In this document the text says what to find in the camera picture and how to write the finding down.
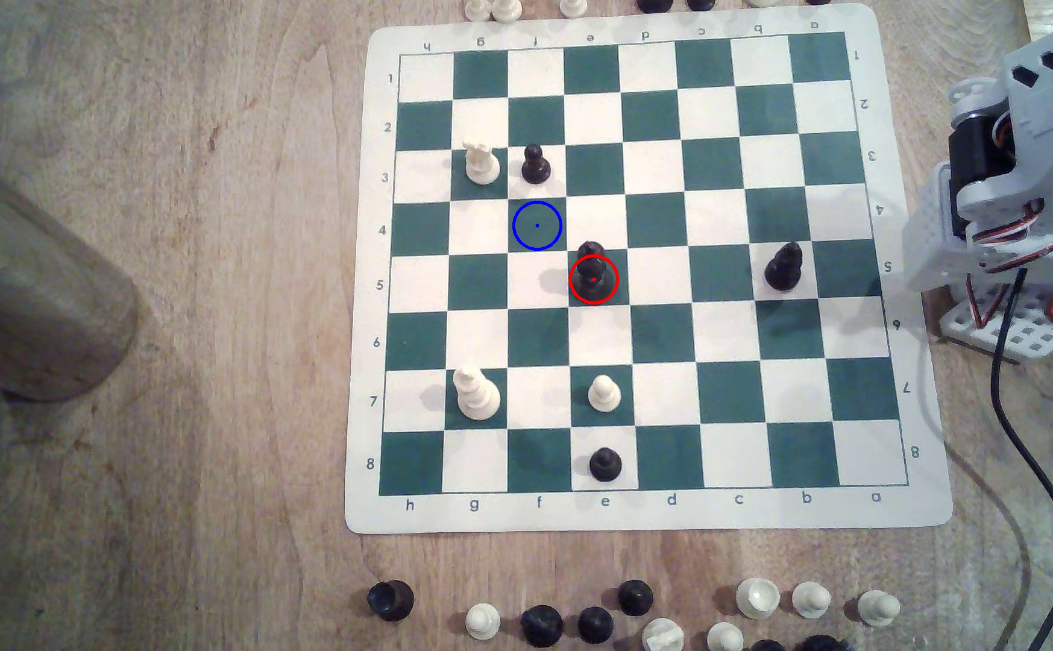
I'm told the black cable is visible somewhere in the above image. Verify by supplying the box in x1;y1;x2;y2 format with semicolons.
991;268;1053;651

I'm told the green and white chess mat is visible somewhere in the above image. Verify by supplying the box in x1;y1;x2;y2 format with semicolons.
345;2;954;535

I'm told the tall black chess piece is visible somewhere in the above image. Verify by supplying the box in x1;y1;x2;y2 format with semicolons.
573;241;616;302

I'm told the black rook chess piece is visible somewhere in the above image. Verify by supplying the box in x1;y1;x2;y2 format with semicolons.
367;580;416;622

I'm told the white perforated base plate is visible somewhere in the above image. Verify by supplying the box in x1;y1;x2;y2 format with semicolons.
937;280;1053;365

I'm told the white rook chess piece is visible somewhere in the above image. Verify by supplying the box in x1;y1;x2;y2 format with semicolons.
735;577;781;621

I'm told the white knight chess piece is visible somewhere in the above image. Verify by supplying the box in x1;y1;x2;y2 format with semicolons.
642;617;685;651
463;138;502;186

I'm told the black bishop chess piece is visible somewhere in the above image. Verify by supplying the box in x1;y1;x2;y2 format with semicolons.
764;241;805;293

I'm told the brown cylindrical post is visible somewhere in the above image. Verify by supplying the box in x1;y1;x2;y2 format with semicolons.
0;136;140;403

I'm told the white queen chess piece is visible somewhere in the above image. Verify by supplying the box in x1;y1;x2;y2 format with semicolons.
452;364;502;423

